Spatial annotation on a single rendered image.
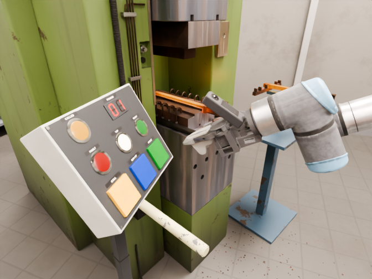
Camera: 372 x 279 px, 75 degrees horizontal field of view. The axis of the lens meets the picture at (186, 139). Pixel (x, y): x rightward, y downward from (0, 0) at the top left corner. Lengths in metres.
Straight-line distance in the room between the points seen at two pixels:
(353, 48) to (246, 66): 1.21
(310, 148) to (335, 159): 0.06
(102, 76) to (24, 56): 0.45
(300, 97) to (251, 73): 2.95
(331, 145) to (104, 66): 0.73
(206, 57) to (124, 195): 0.97
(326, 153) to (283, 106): 0.14
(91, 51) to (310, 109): 0.68
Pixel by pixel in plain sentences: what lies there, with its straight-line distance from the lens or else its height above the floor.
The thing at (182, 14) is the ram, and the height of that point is 1.39.
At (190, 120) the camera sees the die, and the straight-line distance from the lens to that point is 1.08.
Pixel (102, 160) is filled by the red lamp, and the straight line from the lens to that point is 0.58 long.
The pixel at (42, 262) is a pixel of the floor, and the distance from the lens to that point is 1.93.
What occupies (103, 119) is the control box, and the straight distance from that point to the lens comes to 0.63.
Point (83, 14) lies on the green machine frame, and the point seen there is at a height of 1.39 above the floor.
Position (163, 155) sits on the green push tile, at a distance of 0.76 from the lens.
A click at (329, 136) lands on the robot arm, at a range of 0.61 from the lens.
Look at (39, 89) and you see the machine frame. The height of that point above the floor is 1.08.
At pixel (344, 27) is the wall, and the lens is 3.49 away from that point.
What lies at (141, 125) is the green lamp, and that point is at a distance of 0.73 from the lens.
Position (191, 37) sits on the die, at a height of 1.31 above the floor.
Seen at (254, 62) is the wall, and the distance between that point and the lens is 3.49.
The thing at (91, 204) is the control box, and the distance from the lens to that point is 0.57.
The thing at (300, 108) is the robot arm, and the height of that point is 1.21.
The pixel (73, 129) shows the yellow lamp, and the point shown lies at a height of 1.17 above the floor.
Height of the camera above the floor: 1.39
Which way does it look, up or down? 28 degrees down
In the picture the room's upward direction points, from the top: straight up
